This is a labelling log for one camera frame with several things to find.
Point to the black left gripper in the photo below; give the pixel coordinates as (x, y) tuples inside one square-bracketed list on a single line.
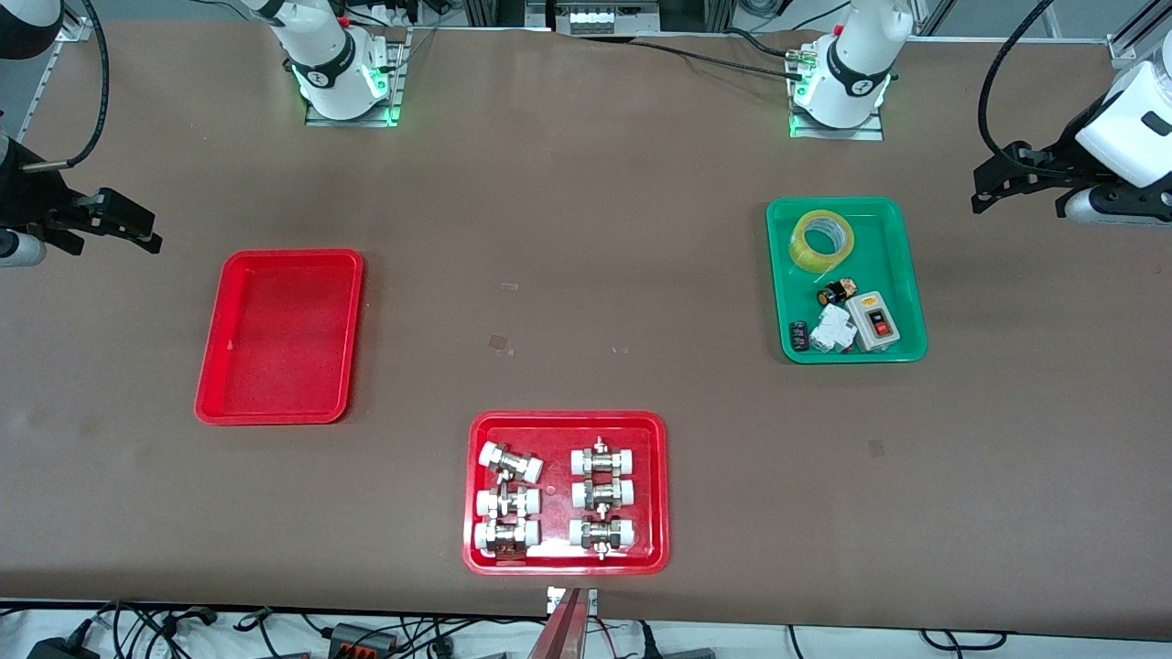
[(1060, 157)]

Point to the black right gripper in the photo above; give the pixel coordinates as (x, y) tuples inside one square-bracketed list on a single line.
[(27, 197)]

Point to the yellow clear tape roll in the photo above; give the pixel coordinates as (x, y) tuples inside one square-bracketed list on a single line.
[(808, 249)]

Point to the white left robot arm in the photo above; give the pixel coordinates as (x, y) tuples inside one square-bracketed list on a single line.
[(851, 82)]

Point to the green plastic tray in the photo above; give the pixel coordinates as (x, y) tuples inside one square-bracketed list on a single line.
[(851, 210)]

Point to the empty red plastic tray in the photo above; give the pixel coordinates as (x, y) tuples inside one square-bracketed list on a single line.
[(279, 339)]

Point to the red tray with fittings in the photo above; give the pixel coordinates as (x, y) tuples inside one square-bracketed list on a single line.
[(558, 430)]

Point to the black round gold knob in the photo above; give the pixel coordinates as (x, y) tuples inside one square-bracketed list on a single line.
[(831, 295)]

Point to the white circuit breaker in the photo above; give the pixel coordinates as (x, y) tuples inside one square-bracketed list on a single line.
[(831, 331)]

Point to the small black component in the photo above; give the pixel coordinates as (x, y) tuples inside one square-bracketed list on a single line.
[(799, 336)]

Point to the white power strip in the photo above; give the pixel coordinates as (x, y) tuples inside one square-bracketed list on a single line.
[(612, 20)]

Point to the black power adapter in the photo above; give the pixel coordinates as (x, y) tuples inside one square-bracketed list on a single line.
[(59, 648)]

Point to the metal valve fitting white caps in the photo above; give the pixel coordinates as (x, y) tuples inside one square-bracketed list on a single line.
[(602, 533), (511, 462), (602, 494), (506, 535), (603, 460), (508, 502)]

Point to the grey orange connector box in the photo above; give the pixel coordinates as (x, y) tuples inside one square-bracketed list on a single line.
[(362, 639)]

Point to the red metal bar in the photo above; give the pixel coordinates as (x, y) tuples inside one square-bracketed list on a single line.
[(563, 631)]

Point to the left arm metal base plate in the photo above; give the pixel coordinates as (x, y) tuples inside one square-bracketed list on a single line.
[(870, 131)]

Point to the grey switch box red button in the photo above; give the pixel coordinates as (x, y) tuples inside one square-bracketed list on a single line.
[(876, 322)]

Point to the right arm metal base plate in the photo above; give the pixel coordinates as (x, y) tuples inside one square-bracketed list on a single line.
[(399, 82)]

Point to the small metal bracket plate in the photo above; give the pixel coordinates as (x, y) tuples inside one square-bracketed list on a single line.
[(555, 599)]

